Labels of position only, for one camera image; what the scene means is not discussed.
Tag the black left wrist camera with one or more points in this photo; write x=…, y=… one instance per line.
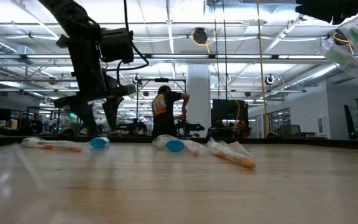
x=117, y=45

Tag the large black screen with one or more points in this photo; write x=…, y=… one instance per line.
x=228, y=109

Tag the black robot cell frame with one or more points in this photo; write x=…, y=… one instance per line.
x=161, y=80

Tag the clear plastic wrapper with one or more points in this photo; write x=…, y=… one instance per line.
x=8, y=186

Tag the blue plastic cup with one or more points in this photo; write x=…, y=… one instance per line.
x=175, y=146

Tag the green toothbrush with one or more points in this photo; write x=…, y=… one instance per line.
x=343, y=59
x=357, y=35

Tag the white building column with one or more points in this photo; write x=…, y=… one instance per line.
x=197, y=93

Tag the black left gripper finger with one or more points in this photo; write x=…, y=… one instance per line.
x=113, y=112
x=87, y=118

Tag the black aluminium table frame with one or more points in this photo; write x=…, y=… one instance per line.
x=291, y=141

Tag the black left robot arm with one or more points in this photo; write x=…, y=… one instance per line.
x=73, y=21

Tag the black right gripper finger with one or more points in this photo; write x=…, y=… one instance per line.
x=331, y=11

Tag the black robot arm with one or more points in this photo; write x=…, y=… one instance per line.
x=194, y=127

